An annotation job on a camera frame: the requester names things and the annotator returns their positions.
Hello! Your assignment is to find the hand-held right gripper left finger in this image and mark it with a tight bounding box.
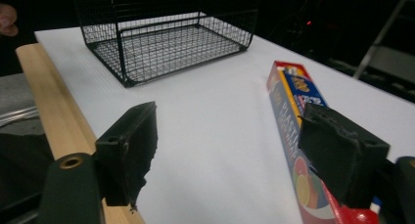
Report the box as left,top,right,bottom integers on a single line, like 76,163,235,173
94,101,159,209

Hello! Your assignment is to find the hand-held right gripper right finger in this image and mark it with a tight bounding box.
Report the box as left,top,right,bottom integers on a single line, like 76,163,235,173
298,103,391,210

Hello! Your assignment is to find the long plastic wrap box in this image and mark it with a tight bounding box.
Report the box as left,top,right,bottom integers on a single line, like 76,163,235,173
265,60,382,224

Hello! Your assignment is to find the black wire mesh basket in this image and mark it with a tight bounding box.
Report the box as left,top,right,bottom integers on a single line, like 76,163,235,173
70,0,260,89

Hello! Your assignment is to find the grey metal stand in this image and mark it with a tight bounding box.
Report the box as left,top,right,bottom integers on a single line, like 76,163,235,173
351,0,415,81

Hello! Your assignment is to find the wooden table edge rail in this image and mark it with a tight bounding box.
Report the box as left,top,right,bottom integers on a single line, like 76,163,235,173
15,43,146,224

